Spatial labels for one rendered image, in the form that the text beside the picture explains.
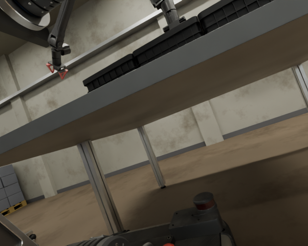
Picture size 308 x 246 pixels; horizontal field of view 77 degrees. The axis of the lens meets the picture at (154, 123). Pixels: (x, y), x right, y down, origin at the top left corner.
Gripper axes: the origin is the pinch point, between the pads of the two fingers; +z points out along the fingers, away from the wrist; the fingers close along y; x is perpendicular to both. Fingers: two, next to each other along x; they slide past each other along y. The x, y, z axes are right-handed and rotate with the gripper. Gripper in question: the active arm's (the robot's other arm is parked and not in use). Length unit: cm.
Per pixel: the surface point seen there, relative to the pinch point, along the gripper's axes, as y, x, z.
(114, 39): 135, -228, -155
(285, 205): -17, -25, 87
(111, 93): 10, 53, 23
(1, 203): 473, -161, 62
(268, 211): -8, -23, 88
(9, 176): 477, -192, 12
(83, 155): 71, 0, 30
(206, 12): -12.9, 8.6, -3.2
